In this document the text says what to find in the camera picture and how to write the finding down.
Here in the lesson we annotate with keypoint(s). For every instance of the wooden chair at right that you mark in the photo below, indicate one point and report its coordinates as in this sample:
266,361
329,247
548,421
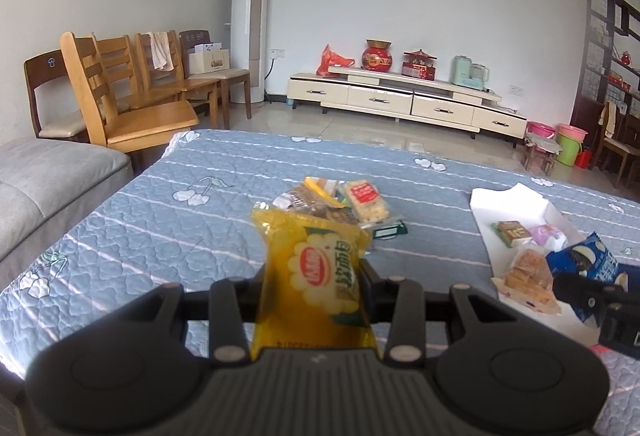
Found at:
611,141

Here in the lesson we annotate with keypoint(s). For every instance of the light wooden chair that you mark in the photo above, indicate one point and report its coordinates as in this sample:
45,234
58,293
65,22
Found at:
121,70
129,132
150,77

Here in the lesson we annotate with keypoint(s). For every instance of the blue oreo packet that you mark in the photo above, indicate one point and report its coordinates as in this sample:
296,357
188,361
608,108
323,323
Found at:
588,259

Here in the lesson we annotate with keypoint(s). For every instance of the light wooden chair front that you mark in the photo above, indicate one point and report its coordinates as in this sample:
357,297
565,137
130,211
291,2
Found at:
129,132

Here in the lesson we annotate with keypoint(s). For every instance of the yellow edged biscuit packet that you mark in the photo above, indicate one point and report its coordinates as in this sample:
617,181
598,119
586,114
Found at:
326,189

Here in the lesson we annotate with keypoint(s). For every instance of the clear pastry packet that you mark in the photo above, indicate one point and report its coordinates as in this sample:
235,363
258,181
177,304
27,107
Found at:
529,281

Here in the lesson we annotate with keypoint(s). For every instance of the pink basin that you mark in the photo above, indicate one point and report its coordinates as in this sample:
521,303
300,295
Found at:
540,129

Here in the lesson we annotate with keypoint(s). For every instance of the small wooden stool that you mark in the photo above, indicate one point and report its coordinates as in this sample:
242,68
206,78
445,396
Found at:
545,149

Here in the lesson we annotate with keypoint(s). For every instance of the purple snack packet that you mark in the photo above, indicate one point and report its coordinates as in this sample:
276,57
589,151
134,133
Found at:
549,237

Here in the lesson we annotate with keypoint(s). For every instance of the grey sofa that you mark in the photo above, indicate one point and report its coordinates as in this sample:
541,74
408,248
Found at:
47,187

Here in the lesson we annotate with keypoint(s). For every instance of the green bucket pink lid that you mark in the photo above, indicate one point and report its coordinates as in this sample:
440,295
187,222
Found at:
570,139

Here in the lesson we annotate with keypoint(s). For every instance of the white paper tray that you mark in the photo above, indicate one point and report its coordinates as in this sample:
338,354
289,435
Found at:
531,209

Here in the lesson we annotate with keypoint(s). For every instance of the dark wooden chair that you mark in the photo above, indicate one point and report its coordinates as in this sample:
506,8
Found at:
46,80

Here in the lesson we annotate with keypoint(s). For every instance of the green snack packet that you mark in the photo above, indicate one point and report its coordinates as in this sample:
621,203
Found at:
389,230

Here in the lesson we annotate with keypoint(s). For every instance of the mint green appliance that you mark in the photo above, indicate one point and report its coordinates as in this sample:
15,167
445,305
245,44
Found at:
466,73

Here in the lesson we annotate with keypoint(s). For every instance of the red small container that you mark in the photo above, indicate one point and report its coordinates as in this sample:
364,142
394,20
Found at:
583,159

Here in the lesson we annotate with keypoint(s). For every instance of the red gold jar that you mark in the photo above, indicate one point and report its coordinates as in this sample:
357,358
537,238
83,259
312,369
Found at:
377,57

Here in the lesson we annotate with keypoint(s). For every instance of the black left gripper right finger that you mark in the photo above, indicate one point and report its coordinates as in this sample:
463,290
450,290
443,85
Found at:
400,303

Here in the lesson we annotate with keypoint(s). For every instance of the wall socket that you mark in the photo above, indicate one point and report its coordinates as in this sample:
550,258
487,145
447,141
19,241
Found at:
276,53
516,91

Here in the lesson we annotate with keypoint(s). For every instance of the yellow soft bread packet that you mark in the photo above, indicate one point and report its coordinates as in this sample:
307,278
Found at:
311,296

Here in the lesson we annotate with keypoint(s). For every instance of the red label sachima packet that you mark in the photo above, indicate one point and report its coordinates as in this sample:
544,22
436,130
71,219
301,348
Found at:
366,201

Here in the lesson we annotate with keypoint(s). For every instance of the red plastic bag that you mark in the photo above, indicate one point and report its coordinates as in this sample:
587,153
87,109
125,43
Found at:
330,59

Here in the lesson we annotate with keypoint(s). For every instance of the white standing air conditioner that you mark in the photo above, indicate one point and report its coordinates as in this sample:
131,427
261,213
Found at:
248,43

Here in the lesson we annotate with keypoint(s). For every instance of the cloth on chair back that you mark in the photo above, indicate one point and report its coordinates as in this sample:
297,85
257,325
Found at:
160,51

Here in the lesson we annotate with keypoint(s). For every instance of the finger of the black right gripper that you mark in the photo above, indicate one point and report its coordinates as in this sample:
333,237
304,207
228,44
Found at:
585,293

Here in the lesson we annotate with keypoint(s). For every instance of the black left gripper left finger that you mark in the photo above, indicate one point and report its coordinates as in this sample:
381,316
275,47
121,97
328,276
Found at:
232,303

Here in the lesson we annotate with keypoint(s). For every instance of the cream tv cabinet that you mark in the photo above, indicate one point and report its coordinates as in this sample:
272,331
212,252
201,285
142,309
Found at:
408,99

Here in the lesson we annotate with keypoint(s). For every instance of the blue quilted table cover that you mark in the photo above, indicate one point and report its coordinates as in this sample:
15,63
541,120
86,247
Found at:
109,334

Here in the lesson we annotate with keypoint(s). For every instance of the dark wooden shelf divider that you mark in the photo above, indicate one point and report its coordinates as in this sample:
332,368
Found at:
610,64

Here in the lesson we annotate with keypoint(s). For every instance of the white gift bag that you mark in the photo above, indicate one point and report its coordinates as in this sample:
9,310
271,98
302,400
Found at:
208,58

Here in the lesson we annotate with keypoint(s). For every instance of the brown square snack packet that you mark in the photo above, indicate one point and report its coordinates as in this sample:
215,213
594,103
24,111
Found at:
511,233

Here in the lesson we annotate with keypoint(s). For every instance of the red pavilion gift box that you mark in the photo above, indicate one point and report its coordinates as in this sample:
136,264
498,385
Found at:
419,64

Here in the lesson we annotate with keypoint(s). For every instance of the dark chair with cushion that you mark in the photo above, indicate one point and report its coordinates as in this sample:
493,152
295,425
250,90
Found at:
225,79

